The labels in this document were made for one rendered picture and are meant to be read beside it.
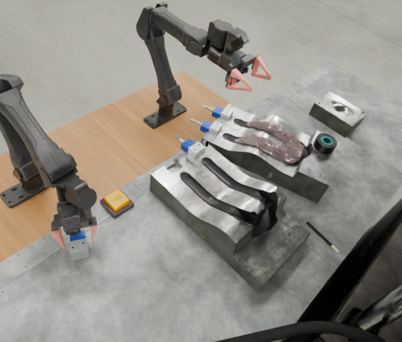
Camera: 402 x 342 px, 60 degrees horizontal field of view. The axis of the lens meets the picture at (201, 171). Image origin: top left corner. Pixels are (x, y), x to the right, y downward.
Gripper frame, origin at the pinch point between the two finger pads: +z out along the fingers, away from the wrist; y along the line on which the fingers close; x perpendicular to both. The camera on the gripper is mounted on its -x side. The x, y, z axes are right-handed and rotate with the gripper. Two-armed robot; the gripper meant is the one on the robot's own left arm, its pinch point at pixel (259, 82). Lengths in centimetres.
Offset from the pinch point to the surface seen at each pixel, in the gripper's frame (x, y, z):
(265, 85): 122, 166, -76
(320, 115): 36, 54, 8
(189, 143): 29.6, -12.4, -12.8
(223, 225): 26.3, -30.6, 19.0
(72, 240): 36, -63, -10
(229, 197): 29.8, -18.9, 12.4
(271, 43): 123, 231, -117
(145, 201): 40, -36, -9
